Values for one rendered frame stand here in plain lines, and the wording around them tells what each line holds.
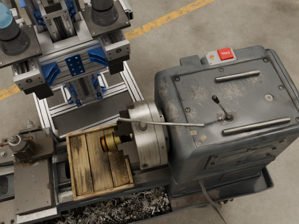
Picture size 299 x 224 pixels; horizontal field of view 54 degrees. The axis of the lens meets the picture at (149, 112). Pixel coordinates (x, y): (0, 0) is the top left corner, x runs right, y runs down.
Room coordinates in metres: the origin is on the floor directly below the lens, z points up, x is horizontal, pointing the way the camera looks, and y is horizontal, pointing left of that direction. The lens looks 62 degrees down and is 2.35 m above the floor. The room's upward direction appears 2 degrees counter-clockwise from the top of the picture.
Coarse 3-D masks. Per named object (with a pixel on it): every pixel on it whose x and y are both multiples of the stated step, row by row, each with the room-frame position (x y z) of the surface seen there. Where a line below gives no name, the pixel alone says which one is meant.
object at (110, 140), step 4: (112, 132) 0.55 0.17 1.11; (104, 136) 0.54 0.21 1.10; (108, 136) 0.53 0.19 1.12; (112, 136) 0.53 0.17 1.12; (120, 136) 0.55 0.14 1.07; (100, 140) 0.52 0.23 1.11; (104, 140) 0.52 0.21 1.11; (108, 140) 0.51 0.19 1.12; (112, 140) 0.51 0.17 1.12; (116, 140) 0.52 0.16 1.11; (120, 140) 0.52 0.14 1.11; (104, 144) 0.50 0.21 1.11; (108, 144) 0.50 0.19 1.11; (112, 144) 0.50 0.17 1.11; (116, 144) 0.50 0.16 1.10; (104, 148) 0.48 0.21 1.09; (108, 148) 0.48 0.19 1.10; (112, 148) 0.48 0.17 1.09; (116, 148) 0.48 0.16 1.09
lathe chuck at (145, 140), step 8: (128, 104) 0.65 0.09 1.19; (136, 104) 0.64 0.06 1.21; (144, 104) 0.64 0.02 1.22; (136, 112) 0.59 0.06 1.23; (144, 112) 0.59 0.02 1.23; (152, 120) 0.55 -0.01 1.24; (136, 128) 0.51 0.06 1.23; (152, 128) 0.51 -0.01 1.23; (136, 136) 0.48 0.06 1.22; (144, 136) 0.48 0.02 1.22; (152, 136) 0.48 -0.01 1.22; (136, 144) 0.45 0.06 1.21; (144, 144) 0.45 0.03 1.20; (152, 144) 0.46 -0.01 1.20; (144, 152) 0.43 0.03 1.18; (152, 152) 0.43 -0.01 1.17; (144, 160) 0.41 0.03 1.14; (152, 160) 0.41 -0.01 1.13; (144, 168) 0.40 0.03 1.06
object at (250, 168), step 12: (276, 156) 0.50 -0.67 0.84; (228, 168) 0.44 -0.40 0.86; (240, 168) 0.44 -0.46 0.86; (252, 168) 0.46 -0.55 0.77; (192, 180) 0.38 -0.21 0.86; (204, 180) 0.41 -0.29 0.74; (216, 180) 0.43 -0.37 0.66; (228, 180) 0.45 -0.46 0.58; (240, 180) 0.46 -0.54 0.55; (180, 192) 0.39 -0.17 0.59; (192, 192) 0.39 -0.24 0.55
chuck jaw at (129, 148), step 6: (120, 144) 0.50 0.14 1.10; (126, 144) 0.50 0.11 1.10; (132, 144) 0.50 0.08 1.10; (120, 150) 0.47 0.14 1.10; (126, 150) 0.47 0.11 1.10; (132, 150) 0.47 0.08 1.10; (126, 156) 0.45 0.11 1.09; (132, 156) 0.44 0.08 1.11; (132, 162) 0.41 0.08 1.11; (138, 162) 0.41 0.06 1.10
